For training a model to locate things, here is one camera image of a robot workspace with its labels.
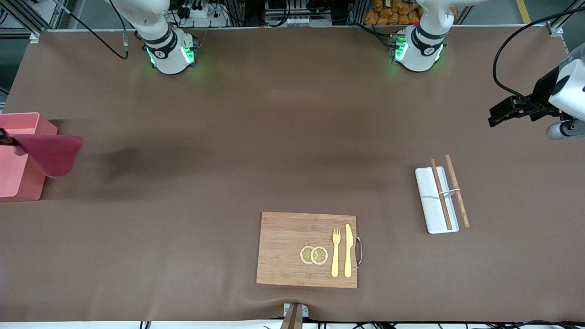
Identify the metal table clamp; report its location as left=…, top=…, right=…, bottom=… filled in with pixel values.
left=282, top=302, right=309, bottom=329

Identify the pink plastic bin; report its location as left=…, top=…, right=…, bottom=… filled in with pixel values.
left=0, top=112, right=59, bottom=202

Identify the pile of orange items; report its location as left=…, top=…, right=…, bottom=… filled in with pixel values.
left=364, top=0, right=422, bottom=26

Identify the bamboo cutting board with handle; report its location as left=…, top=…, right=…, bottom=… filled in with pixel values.
left=256, top=212, right=364, bottom=289

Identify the white power strip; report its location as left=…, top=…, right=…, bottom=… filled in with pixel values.
left=176, top=2, right=230, bottom=28

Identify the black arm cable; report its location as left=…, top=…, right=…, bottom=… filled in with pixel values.
left=492, top=7, right=585, bottom=115
left=54, top=0, right=130, bottom=60

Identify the yellow plastic fork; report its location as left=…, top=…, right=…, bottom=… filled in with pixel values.
left=331, top=228, right=341, bottom=278

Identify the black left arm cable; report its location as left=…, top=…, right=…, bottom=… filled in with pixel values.
left=492, top=7, right=585, bottom=115

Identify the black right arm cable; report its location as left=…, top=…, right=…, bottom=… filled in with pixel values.
left=54, top=0, right=130, bottom=60

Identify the yellow plastic knife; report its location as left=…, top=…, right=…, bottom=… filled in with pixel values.
left=344, top=223, right=354, bottom=278

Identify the white rectangular tray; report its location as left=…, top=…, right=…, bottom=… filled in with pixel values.
left=415, top=166, right=460, bottom=234

